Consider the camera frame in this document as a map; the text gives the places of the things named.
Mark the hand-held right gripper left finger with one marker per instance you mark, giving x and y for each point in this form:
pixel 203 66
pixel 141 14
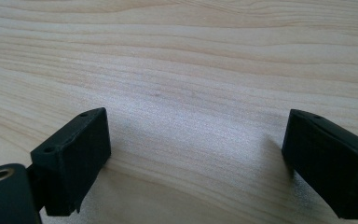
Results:
pixel 71 161

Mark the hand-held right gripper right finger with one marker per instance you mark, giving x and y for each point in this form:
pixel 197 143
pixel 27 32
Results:
pixel 329 161

